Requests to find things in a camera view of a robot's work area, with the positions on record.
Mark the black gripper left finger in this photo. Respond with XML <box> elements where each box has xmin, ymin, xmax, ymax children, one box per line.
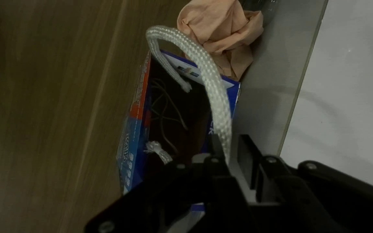
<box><xmin>84</xmin><ymin>154</ymin><xmax>258</xmax><ymax>233</ymax></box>

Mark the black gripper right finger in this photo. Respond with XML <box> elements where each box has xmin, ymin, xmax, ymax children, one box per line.
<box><xmin>230</xmin><ymin>133</ymin><xmax>373</xmax><ymax>233</ymax></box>

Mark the thick white braided rope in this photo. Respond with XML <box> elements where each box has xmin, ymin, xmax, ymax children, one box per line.
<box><xmin>145</xmin><ymin>25</ymin><xmax>236</xmax><ymax>168</ymax></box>

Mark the blue printed cardboard box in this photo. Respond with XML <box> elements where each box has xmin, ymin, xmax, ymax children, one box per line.
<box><xmin>115</xmin><ymin>48</ymin><xmax>242</xmax><ymax>214</ymax></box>

